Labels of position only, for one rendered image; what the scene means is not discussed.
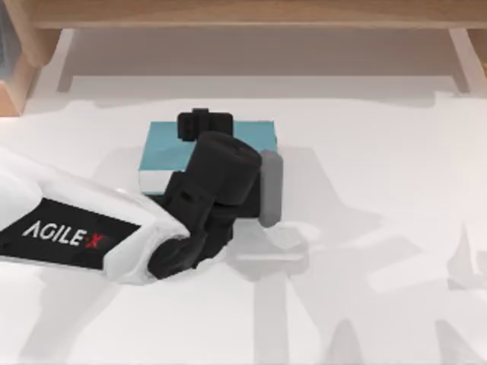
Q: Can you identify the pale grey rounded box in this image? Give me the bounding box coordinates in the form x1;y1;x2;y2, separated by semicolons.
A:
258;149;285;229

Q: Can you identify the teal book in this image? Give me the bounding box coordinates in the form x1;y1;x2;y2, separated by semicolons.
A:
138;120;279;198

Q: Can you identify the wooden open shelf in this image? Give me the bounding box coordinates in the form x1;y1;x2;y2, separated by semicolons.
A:
0;0;487;117

